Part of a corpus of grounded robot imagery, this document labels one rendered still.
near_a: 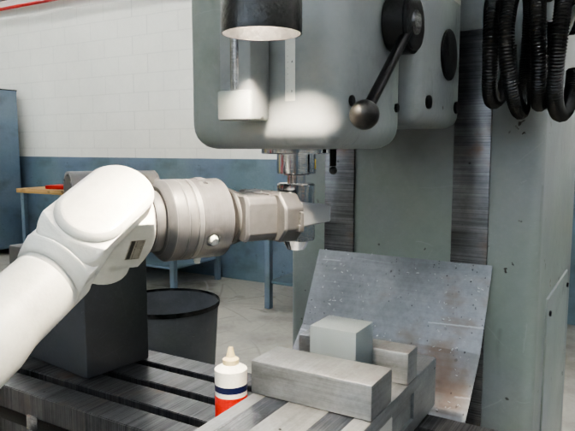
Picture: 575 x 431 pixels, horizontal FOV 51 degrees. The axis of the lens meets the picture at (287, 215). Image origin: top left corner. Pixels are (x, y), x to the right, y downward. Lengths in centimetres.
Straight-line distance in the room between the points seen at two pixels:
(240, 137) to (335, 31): 16
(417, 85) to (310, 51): 20
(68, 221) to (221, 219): 16
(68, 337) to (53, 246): 47
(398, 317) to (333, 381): 41
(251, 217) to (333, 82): 17
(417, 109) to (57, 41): 718
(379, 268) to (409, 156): 20
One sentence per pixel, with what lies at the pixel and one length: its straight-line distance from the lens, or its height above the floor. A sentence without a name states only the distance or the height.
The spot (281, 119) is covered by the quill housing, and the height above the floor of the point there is 134.
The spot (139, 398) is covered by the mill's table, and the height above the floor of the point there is 96.
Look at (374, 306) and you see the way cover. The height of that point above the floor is 103.
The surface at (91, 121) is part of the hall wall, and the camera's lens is 733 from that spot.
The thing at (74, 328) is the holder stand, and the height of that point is 103.
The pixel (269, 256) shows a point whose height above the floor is 44.
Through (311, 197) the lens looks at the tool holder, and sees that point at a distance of 73.
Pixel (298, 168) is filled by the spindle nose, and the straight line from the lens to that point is 71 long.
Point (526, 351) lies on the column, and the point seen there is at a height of 98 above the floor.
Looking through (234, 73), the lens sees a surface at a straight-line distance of 63.
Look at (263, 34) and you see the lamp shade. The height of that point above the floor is 142.
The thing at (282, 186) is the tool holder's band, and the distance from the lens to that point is 72.
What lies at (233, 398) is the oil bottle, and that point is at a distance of 76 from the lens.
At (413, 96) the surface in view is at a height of 138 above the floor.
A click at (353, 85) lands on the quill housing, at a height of 138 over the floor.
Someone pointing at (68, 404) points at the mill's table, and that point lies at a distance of 92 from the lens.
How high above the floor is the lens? 131
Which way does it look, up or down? 6 degrees down
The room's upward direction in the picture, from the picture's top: straight up
